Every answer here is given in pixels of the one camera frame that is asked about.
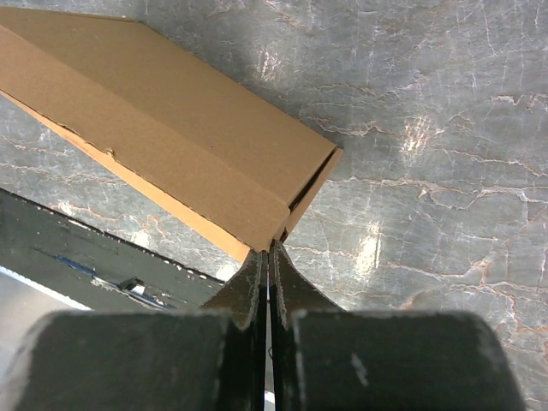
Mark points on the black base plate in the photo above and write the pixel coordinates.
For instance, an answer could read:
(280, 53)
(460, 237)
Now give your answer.
(85, 266)

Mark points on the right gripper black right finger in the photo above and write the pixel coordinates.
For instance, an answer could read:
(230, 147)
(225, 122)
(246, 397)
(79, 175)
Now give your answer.
(327, 358)

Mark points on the brown cardboard sheet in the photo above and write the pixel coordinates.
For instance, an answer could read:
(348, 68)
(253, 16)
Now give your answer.
(231, 166)

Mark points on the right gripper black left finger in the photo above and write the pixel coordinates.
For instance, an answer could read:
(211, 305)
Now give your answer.
(211, 358)

